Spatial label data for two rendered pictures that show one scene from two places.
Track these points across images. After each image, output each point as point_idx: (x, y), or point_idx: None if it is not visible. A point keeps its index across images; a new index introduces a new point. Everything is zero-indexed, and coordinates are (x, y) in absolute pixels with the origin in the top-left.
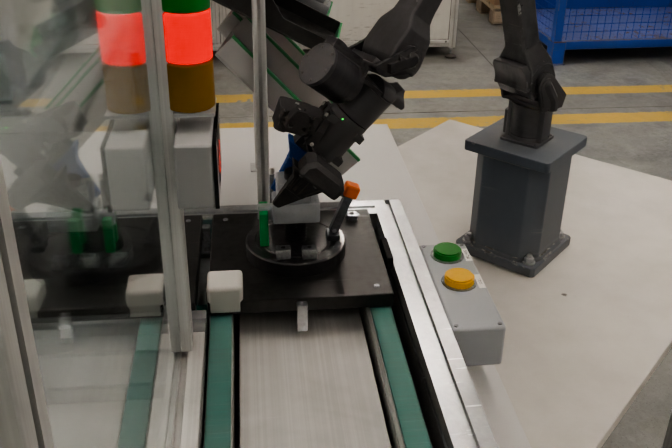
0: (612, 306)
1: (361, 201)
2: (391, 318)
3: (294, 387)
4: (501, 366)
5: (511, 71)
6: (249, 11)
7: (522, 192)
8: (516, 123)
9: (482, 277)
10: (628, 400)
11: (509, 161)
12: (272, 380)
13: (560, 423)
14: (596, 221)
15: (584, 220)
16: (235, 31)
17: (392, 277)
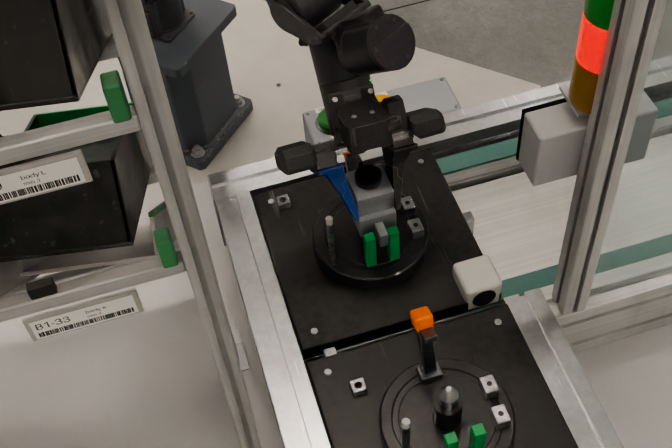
0: (291, 54)
1: (220, 210)
2: (446, 158)
3: (546, 228)
4: None
5: None
6: (148, 163)
7: (222, 54)
8: (172, 13)
9: (259, 144)
10: (426, 50)
11: (213, 40)
12: (543, 247)
13: (469, 87)
14: None
15: (120, 69)
16: (24, 265)
17: None
